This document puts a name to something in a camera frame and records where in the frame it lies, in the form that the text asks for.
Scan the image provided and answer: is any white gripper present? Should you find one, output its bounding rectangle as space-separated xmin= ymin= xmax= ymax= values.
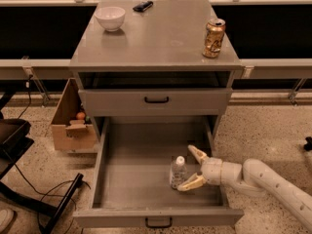
xmin=177 ymin=145 xmax=222 ymax=192

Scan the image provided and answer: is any clear plastic bottle white cap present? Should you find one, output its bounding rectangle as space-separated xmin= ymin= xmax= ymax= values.
xmin=169 ymin=156 xmax=187 ymax=189

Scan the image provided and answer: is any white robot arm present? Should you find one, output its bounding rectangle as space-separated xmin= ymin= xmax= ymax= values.
xmin=177 ymin=145 xmax=312 ymax=232

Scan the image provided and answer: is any open grey middle drawer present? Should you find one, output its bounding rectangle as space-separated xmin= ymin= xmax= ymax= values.
xmin=74 ymin=116 xmax=244 ymax=228

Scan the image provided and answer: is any closed grey upper drawer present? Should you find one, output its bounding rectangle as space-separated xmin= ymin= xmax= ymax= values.
xmin=79 ymin=89 xmax=232 ymax=116

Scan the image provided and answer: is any grey drawer cabinet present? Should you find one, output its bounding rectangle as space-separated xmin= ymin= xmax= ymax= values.
xmin=70 ymin=0 xmax=241 ymax=131

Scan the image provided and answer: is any black caster wheel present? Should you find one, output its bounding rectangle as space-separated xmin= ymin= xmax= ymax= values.
xmin=303 ymin=136 xmax=312 ymax=151

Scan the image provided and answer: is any grey railing beam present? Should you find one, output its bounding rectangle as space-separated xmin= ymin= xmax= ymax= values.
xmin=0 ymin=58 xmax=312 ymax=80

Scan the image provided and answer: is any orange fruit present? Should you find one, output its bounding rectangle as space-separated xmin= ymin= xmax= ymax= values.
xmin=76 ymin=112 xmax=86 ymax=120

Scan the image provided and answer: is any cardboard box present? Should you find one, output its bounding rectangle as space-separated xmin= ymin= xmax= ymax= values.
xmin=51 ymin=79 xmax=98 ymax=152

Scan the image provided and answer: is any gold soda can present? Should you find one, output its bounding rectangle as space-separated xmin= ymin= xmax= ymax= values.
xmin=202 ymin=19 xmax=225 ymax=58

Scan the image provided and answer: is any black flat device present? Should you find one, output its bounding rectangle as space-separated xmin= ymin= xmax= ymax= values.
xmin=133 ymin=1 xmax=153 ymax=13

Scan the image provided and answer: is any white ceramic bowl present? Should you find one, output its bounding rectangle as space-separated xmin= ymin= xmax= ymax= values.
xmin=95 ymin=7 xmax=126 ymax=31

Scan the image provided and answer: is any white shoe tip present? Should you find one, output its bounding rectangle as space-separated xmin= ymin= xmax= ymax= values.
xmin=0 ymin=209 xmax=15 ymax=234

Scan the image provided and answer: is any black lower drawer handle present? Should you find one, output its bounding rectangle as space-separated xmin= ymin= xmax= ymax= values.
xmin=144 ymin=217 xmax=173 ymax=229

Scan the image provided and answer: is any black drawer handle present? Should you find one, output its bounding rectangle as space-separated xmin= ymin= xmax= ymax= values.
xmin=144 ymin=97 xmax=170 ymax=104
xmin=144 ymin=217 xmax=173 ymax=229

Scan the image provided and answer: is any black upper drawer handle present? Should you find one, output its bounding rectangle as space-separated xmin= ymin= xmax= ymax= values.
xmin=144 ymin=97 xmax=170 ymax=104

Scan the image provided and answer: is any black floor cable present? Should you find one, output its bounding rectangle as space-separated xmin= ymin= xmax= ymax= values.
xmin=0 ymin=74 xmax=92 ymax=234

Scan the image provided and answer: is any black chair frame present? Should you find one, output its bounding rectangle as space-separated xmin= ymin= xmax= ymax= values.
xmin=1 ymin=94 xmax=83 ymax=234

